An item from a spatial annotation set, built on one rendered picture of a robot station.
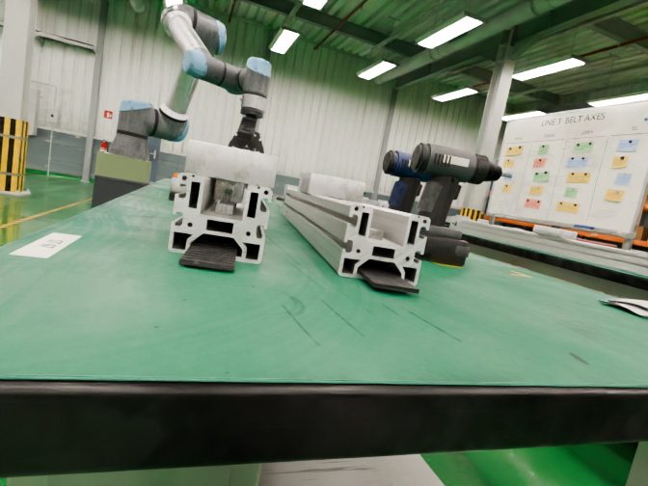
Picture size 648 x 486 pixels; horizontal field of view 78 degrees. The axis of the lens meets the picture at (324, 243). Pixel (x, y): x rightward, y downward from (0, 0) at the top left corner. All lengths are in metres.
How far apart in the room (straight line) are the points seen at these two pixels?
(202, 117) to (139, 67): 1.98
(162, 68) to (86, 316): 12.36
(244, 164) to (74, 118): 12.15
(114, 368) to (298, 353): 0.09
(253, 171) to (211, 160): 0.05
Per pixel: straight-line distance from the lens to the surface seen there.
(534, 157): 4.30
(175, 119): 1.83
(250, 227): 0.45
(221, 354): 0.22
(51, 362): 0.21
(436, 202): 0.79
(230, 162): 0.52
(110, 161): 1.78
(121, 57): 12.71
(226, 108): 12.42
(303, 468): 1.10
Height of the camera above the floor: 0.87
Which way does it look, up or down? 7 degrees down
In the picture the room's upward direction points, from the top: 11 degrees clockwise
